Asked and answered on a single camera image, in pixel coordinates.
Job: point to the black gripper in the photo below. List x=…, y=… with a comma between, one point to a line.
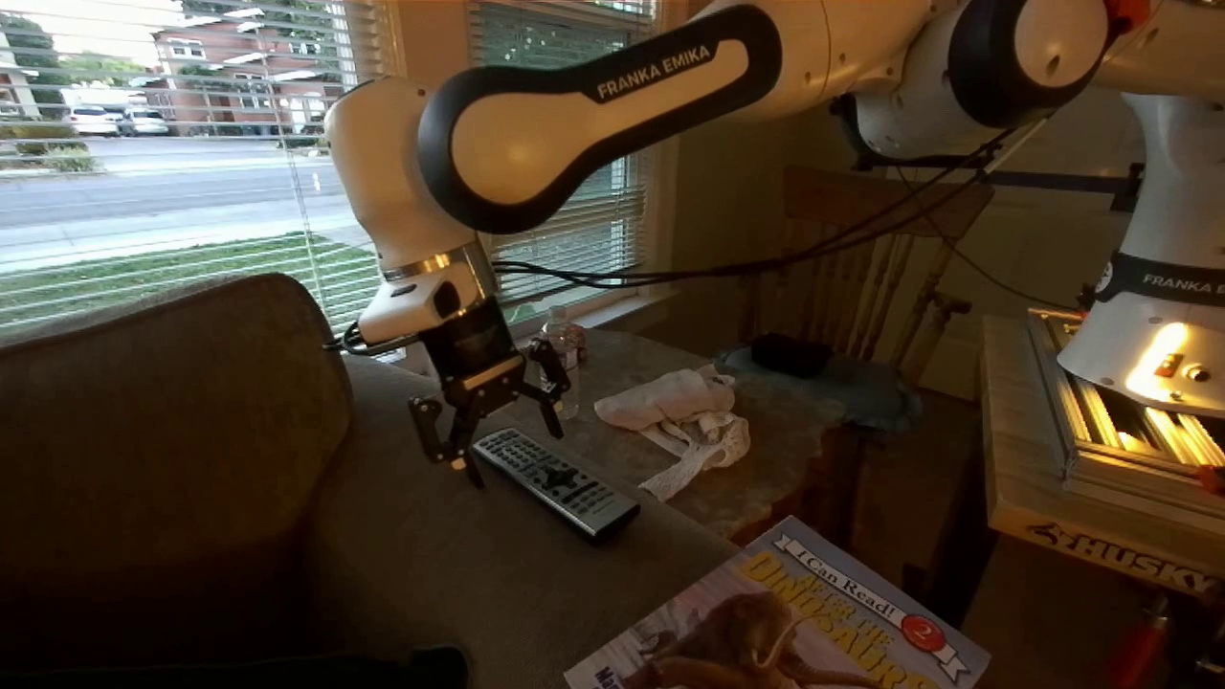
x=482, y=368

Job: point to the grey remote control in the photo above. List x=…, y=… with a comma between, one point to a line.
x=579, y=499

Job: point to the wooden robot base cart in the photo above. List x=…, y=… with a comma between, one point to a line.
x=1097, y=476

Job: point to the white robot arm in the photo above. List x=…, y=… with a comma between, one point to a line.
x=502, y=146

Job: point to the clear plastic water bottle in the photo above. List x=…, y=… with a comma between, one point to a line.
x=559, y=332

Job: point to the white crocheted cloth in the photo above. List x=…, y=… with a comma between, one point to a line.
x=691, y=415

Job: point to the black object on cushion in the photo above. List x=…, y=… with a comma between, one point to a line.
x=792, y=356

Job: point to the olive green sofa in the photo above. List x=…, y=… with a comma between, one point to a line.
x=205, y=495

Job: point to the blue ruffled seat cushion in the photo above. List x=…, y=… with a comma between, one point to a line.
x=848, y=393

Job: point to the magazine with animal cover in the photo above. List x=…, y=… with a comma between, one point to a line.
x=792, y=609

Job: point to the wooden rocking chair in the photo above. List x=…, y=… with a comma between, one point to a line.
x=861, y=267

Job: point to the white window blinds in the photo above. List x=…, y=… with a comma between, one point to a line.
x=155, y=143

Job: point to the red handled tool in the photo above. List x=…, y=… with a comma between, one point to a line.
x=1143, y=647

